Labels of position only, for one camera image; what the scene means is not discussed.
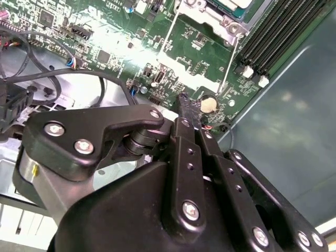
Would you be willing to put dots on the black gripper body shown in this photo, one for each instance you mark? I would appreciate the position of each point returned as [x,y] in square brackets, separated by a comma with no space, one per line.
[118,210]

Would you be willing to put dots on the metal socket cover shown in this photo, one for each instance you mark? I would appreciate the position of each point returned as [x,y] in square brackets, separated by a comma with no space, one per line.
[176,63]

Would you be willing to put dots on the silver CPU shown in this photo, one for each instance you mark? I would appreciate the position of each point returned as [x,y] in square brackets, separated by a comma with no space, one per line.
[236,4]

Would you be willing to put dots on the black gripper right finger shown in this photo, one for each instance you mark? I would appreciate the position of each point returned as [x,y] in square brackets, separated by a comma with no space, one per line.
[235,179]

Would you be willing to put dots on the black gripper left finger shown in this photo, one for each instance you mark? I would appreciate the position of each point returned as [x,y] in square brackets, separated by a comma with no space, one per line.
[118,118]

